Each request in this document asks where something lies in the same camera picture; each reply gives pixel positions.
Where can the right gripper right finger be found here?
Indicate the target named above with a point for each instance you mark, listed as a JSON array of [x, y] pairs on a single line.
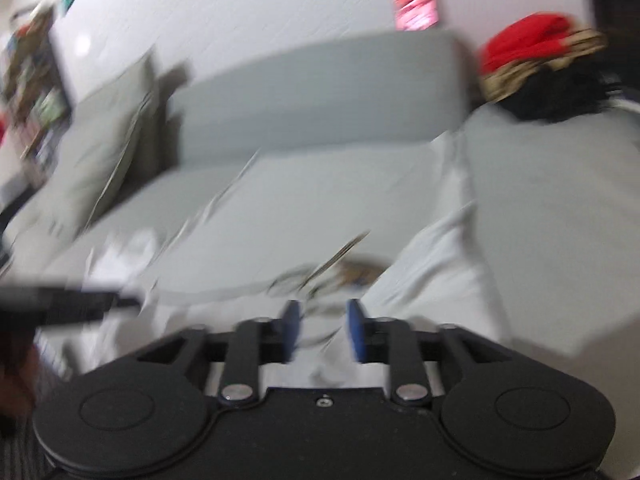
[[394, 343]]

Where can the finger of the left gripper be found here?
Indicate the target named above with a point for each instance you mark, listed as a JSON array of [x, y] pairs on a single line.
[[58, 306]]

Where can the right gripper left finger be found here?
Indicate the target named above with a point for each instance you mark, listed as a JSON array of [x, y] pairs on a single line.
[[253, 344]]

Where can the white hooded sweatshirt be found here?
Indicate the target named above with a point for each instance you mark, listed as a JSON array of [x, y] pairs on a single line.
[[387, 224]]

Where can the left hand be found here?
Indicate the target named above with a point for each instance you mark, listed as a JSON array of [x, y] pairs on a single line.
[[19, 372]]

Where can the grey sofa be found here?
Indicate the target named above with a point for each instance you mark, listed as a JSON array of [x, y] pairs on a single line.
[[556, 218]]

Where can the cluttered shelf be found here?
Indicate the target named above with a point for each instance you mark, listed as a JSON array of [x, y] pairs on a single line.
[[34, 101]]

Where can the beige cushion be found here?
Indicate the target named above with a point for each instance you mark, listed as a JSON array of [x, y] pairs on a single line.
[[112, 141]]

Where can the beige folded garment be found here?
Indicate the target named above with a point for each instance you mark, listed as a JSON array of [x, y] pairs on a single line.
[[509, 78]]

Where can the black folded garment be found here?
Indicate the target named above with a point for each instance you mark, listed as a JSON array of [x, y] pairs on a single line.
[[582, 88]]

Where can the red folded garment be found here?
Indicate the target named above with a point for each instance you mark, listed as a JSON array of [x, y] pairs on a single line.
[[536, 37]]

